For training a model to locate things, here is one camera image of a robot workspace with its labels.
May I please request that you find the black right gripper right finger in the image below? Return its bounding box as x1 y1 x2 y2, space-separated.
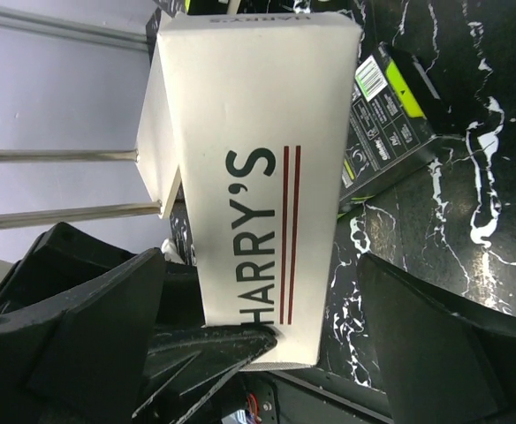
358 254 516 423

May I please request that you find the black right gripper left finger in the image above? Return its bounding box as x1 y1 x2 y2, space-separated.
0 249 166 423

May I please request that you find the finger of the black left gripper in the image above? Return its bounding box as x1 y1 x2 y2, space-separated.
0 223 196 336
133 326 277 418

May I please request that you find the green black razor box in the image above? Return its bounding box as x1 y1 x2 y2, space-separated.
338 42 461 215

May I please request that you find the white Harry's box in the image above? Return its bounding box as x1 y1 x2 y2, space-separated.
157 12 362 369

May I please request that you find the green black razor box shelved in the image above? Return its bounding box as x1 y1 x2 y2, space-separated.
154 0 242 18

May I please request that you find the white two-tier shelf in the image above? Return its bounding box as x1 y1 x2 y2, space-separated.
0 11 184 239

